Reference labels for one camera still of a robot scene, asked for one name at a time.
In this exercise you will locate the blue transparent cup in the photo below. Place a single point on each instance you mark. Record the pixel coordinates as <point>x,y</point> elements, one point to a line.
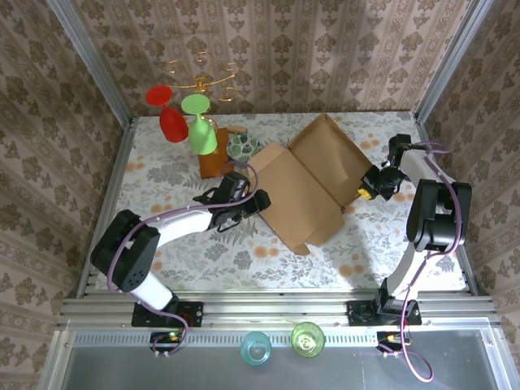
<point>256,349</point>

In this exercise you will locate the aluminium extrusion frame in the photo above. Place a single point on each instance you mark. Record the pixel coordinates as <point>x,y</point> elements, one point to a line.
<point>264,302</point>

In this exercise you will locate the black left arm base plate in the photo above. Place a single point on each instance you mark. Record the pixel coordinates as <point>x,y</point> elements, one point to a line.
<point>191,313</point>

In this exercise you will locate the green transparent cup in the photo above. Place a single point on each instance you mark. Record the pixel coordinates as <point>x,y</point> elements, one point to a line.
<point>307,340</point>

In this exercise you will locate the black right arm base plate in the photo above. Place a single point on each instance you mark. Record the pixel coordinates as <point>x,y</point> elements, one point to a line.
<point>357,313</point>

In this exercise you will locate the floral tablecloth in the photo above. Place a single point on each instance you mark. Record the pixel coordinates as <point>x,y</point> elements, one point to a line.
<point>243,268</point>

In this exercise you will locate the leaf pattern bowl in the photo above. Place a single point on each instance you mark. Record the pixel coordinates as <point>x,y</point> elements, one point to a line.
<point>243,147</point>

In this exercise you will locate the orange wooden block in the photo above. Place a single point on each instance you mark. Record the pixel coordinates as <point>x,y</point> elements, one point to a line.
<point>211,162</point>

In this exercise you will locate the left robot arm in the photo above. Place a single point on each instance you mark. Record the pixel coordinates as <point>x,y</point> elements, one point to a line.
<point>142,243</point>

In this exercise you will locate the green plastic goblet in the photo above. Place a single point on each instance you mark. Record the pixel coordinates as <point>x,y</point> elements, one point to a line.
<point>201,138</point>

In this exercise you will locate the red plastic goblet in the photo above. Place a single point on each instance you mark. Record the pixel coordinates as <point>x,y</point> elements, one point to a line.
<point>172,122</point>

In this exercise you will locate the grey metal shelf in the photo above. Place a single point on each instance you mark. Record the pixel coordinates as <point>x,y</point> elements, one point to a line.
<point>122,365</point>

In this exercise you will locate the small black circuit board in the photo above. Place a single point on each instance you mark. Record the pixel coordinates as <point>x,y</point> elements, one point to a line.
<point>392,339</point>
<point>166,338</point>

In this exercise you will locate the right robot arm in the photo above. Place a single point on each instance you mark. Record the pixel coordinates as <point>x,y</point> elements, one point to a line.
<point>434,215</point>

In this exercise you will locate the brown cardboard paper box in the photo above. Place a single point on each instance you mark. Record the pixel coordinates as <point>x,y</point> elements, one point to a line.
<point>308,187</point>

